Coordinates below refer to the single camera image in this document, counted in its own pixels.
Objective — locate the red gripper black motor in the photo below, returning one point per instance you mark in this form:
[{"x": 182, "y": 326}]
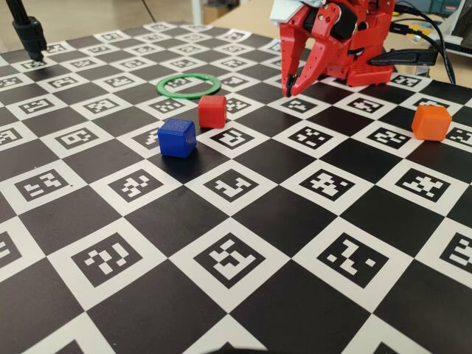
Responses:
[{"x": 295, "y": 35}]

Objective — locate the red cube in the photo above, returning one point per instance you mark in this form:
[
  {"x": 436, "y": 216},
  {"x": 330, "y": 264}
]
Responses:
[{"x": 212, "y": 112}]

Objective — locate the blue cube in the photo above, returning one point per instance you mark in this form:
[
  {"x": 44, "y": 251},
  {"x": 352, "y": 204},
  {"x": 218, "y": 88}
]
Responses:
[{"x": 177, "y": 140}]

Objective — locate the red robot arm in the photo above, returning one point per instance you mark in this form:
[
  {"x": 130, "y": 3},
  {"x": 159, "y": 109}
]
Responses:
[{"x": 365, "y": 76}]

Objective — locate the orange cube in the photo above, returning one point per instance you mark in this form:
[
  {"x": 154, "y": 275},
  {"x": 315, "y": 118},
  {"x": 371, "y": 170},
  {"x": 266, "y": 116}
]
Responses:
[{"x": 431, "y": 123}]

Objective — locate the brown cardboard box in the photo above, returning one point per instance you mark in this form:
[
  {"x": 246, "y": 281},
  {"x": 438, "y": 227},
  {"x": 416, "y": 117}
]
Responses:
[{"x": 214, "y": 14}]

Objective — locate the black clamp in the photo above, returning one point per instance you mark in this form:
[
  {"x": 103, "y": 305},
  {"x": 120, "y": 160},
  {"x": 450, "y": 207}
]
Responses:
[{"x": 405, "y": 57}]

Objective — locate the white table leg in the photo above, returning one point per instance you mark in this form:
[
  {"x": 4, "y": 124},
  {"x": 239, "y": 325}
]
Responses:
[{"x": 197, "y": 11}]

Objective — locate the teal box with red label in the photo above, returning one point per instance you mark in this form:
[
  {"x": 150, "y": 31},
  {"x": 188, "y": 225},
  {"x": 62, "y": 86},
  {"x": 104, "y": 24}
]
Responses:
[{"x": 439, "y": 5}]

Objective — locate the black white marker checkerboard mat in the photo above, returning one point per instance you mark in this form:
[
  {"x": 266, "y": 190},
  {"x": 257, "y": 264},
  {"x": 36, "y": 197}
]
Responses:
[{"x": 295, "y": 221}]

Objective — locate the black tripod leg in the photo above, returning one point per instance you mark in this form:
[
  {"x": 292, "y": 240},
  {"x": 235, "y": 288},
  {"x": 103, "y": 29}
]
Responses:
[{"x": 31, "y": 37}]

